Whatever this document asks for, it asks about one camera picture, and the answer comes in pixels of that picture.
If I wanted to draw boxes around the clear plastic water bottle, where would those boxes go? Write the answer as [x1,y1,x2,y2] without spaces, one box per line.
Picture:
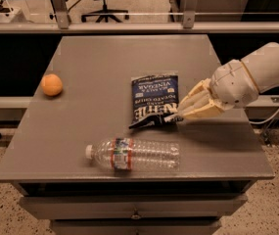
[85,138,180,171]

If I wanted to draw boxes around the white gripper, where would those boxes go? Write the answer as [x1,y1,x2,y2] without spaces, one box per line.
[164,60,258,122]

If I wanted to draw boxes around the drawer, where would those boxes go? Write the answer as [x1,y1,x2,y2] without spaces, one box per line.
[51,218,221,235]
[20,194,248,220]

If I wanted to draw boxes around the metal railing frame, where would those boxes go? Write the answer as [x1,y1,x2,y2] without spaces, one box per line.
[0,0,279,34]

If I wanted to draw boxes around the white cable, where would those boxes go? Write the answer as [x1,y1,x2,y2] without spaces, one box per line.
[249,81,279,125]

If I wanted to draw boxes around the blue Kettle chip bag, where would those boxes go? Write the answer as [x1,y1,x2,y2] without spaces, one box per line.
[129,72,179,129]

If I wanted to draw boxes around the upper drawer front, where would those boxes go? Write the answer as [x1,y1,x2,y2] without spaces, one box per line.
[20,194,248,220]

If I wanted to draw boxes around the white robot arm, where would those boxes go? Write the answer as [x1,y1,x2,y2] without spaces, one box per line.
[164,42,279,122]

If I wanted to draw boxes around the orange fruit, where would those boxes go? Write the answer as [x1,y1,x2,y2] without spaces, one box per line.
[40,73,63,96]

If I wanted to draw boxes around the lower drawer front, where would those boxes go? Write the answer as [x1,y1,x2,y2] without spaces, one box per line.
[51,218,221,235]

